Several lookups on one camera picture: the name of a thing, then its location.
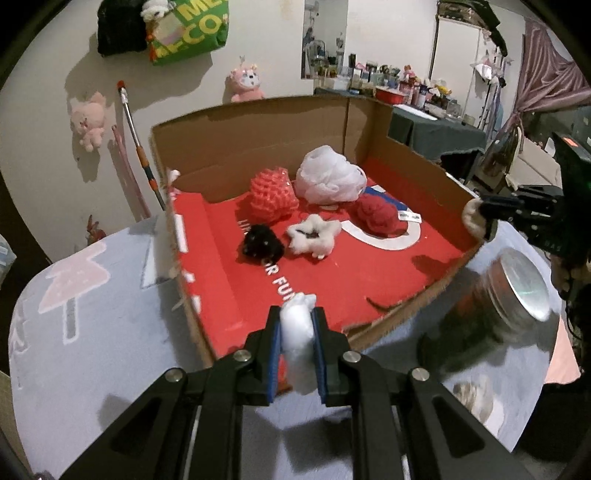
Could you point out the red knit plush doll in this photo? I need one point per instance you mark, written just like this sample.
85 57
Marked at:
374 217

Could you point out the white dog plush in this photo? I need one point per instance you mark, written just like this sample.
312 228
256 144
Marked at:
154 9

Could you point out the clear jar with metal lid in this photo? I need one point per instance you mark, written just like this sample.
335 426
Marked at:
498 300

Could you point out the red-lined cardboard box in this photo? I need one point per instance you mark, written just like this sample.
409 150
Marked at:
406 175

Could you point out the white wardrobe rack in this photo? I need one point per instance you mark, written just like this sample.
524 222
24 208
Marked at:
455 55

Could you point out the person's right hand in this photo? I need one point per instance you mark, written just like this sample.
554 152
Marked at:
563 277

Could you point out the black scrunchie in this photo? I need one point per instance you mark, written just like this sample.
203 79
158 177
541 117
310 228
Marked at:
262 244

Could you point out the red mesh ball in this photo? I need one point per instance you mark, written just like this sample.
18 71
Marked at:
273 196

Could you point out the pink cat plush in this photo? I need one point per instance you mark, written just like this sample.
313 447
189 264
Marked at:
247 83

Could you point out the pink pig plush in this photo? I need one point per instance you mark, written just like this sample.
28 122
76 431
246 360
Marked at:
88 120

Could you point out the pink plastic stick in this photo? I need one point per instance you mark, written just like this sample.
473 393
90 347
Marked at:
129 175

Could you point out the mop stick with orange grip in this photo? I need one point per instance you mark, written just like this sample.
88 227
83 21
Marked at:
138 143

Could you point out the beige scrunchie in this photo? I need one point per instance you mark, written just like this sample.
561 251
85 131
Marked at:
472 219

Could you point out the row of cosmetic bottles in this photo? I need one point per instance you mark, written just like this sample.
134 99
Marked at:
397 76

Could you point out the white fluffy pompom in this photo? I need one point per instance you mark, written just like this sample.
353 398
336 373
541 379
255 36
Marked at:
298 332

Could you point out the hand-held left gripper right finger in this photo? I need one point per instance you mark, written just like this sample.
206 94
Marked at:
319 355

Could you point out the white bath loofah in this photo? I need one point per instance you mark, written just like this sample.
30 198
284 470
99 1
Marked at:
328 177

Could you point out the pink curtain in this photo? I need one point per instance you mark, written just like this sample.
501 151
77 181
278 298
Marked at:
545 78

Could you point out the green tote bag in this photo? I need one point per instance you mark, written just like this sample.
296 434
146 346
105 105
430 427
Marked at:
194 32

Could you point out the desk with dark green cloth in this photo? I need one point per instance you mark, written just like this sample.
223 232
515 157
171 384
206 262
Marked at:
438 134

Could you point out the wall mirror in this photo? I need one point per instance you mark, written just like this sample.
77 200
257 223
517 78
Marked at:
328 32

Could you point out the black bag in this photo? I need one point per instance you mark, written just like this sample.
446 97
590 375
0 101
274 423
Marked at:
120 30

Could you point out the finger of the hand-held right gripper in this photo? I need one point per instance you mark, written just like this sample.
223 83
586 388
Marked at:
508 227
501 203

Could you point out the white fluffy scrunchie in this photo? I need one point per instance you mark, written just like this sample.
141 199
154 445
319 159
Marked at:
318 240

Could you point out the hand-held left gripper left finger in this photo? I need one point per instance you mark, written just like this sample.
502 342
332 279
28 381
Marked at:
274 360

